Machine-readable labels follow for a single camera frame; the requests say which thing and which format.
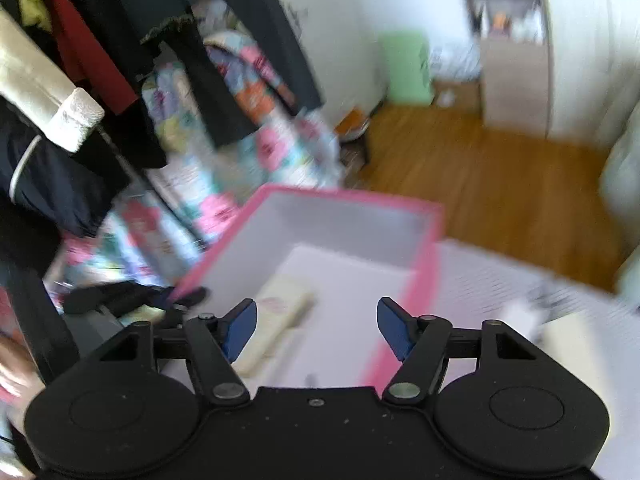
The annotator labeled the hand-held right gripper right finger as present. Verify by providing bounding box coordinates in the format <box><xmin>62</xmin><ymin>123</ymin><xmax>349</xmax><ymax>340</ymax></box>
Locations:
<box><xmin>376</xmin><ymin>296</ymin><xmax>538</xmax><ymax>407</ymax></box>

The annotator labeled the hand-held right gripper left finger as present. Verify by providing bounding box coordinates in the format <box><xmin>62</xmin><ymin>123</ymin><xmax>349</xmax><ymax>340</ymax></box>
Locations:
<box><xmin>97</xmin><ymin>297</ymin><xmax>259</xmax><ymax>407</ymax></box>

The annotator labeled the pink storage box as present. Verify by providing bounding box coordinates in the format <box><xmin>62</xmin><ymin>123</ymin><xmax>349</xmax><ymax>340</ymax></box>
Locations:
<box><xmin>167</xmin><ymin>184</ymin><xmax>446</xmax><ymax>386</ymax></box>

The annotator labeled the white charger cube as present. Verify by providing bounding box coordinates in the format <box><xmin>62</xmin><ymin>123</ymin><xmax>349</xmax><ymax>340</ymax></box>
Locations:
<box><xmin>500</xmin><ymin>300</ymin><xmax>543</xmax><ymax>343</ymax></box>

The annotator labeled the person's left forearm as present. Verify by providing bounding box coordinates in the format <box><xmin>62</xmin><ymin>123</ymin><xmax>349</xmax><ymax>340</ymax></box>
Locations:
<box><xmin>0</xmin><ymin>332</ymin><xmax>47</xmax><ymax>411</ymax></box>

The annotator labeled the cream flat packet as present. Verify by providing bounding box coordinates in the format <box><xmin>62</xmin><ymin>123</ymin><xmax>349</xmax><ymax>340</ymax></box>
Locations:
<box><xmin>232</xmin><ymin>275</ymin><xmax>318</xmax><ymax>377</ymax></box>

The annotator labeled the printed white bed sheet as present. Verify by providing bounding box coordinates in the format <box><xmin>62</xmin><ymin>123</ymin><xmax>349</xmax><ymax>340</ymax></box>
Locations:
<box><xmin>350</xmin><ymin>240</ymin><xmax>640</xmax><ymax>480</ymax></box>

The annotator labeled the white flat box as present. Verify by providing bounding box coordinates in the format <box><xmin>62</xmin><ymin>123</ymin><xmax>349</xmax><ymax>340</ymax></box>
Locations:
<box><xmin>542</xmin><ymin>310</ymin><xmax>610</xmax><ymax>413</ymax></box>

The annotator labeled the floral quilt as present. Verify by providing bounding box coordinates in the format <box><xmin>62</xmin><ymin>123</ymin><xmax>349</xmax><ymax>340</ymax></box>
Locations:
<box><xmin>45</xmin><ymin>30</ymin><xmax>346</xmax><ymax>293</ymax></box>

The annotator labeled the bin with orange bag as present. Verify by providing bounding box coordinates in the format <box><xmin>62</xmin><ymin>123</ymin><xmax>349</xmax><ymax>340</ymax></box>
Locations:
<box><xmin>334</xmin><ymin>109</ymin><xmax>372</xmax><ymax>143</ymax></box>

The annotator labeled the navy jacket white piping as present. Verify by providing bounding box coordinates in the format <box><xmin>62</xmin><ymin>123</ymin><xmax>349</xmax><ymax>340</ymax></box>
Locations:
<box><xmin>0</xmin><ymin>97</ymin><xmax>132</xmax><ymax>263</ymax></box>

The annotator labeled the brown cardboard box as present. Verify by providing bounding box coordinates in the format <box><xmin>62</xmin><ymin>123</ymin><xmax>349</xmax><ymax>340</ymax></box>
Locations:
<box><xmin>432</xmin><ymin>80</ymin><xmax>483</xmax><ymax>113</ymax></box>

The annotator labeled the black frayed hanging garment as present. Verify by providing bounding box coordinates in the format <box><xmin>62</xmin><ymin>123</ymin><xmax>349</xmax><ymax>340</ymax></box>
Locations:
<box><xmin>50</xmin><ymin>0</ymin><xmax>258</xmax><ymax>170</ymax></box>

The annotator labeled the white puffy duvet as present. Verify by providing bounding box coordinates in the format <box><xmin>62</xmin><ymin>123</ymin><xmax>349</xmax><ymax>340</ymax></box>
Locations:
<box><xmin>597</xmin><ymin>125</ymin><xmax>640</xmax><ymax>301</ymax></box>

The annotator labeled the white printed bag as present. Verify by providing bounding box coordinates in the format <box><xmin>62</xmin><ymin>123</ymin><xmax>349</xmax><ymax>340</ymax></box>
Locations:
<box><xmin>427</xmin><ymin>42</ymin><xmax>481</xmax><ymax>83</ymax></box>

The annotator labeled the wooden shelf cabinet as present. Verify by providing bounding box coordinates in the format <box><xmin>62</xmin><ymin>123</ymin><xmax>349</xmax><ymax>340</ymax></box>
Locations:
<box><xmin>457</xmin><ymin>0</ymin><xmax>551</xmax><ymax>131</ymax></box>

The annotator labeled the red hanging garment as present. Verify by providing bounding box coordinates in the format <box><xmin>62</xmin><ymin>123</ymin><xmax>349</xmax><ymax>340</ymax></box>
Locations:
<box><xmin>45</xmin><ymin>0</ymin><xmax>139</xmax><ymax>116</ymax></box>

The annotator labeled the cream fleece coat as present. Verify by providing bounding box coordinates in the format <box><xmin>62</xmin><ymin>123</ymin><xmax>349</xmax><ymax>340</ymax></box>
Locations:
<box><xmin>0</xmin><ymin>7</ymin><xmax>106</xmax><ymax>153</ymax></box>

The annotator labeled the white door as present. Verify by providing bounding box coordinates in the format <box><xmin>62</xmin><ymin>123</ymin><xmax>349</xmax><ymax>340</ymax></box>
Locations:
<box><xmin>260</xmin><ymin>0</ymin><xmax>391</xmax><ymax>113</ymax></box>

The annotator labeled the light wood wardrobe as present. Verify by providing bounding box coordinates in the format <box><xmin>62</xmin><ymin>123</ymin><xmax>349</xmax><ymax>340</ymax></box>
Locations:
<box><xmin>542</xmin><ymin>0</ymin><xmax>640</xmax><ymax>148</ymax></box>

